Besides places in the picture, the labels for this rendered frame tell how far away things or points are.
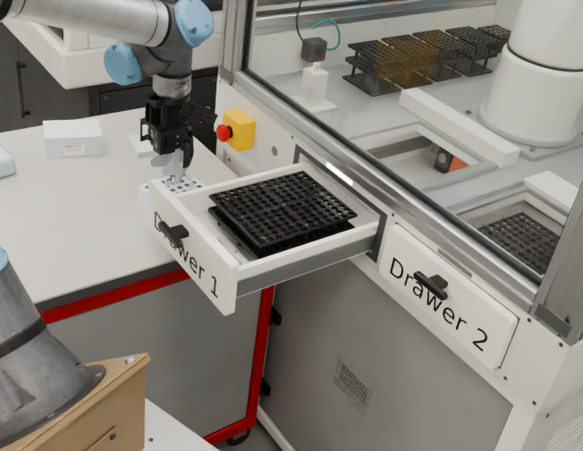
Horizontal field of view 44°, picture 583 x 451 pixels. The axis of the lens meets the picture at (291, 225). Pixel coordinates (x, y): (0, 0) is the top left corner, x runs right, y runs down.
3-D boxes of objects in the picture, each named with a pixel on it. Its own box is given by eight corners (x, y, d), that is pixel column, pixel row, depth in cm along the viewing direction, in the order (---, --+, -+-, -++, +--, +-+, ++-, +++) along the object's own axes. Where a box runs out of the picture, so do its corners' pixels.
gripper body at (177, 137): (139, 143, 151) (139, 89, 144) (173, 133, 156) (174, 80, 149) (160, 159, 146) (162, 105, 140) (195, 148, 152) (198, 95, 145)
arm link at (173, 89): (176, 61, 147) (201, 76, 142) (175, 81, 149) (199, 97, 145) (145, 68, 142) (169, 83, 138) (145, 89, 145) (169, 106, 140)
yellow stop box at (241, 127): (234, 153, 164) (237, 124, 160) (218, 139, 168) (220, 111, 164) (253, 148, 166) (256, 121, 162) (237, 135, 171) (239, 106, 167)
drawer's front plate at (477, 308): (492, 371, 119) (511, 321, 113) (377, 272, 137) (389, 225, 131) (499, 368, 120) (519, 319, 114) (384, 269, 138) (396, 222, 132)
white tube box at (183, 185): (160, 219, 153) (161, 204, 151) (138, 200, 158) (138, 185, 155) (207, 201, 161) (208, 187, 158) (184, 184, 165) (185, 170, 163)
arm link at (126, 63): (127, 29, 122) (170, 14, 130) (92, 55, 130) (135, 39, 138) (150, 72, 124) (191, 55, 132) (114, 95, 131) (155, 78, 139)
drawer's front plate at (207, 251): (225, 318, 122) (230, 266, 116) (147, 227, 140) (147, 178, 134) (234, 314, 123) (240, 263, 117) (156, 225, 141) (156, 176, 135)
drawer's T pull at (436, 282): (442, 302, 119) (444, 296, 119) (411, 276, 124) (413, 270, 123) (457, 296, 121) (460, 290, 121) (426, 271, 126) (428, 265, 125)
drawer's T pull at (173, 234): (177, 251, 122) (177, 243, 121) (156, 227, 127) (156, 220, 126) (196, 244, 124) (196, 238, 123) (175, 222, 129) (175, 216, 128)
